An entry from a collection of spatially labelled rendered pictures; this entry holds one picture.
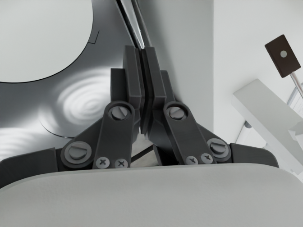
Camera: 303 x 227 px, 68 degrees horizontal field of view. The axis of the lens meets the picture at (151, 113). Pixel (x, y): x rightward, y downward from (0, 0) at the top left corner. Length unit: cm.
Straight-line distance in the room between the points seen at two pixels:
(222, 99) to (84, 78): 13
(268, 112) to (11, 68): 21
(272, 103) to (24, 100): 21
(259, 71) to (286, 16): 5
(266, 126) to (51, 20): 18
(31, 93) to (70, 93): 3
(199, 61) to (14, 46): 14
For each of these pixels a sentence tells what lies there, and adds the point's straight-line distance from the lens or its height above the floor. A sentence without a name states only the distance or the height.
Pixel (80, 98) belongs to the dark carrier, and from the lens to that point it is 23.
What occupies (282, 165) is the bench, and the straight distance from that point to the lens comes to 348.
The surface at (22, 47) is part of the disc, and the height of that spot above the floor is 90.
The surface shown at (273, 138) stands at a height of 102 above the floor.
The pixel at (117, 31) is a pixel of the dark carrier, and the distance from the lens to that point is 19.
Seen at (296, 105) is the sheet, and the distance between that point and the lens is 40.
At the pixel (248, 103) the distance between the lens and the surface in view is 22.
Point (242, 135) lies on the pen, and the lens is 33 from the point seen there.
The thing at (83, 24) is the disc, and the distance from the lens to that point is 18.
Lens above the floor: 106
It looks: 32 degrees down
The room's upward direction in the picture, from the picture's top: 147 degrees clockwise
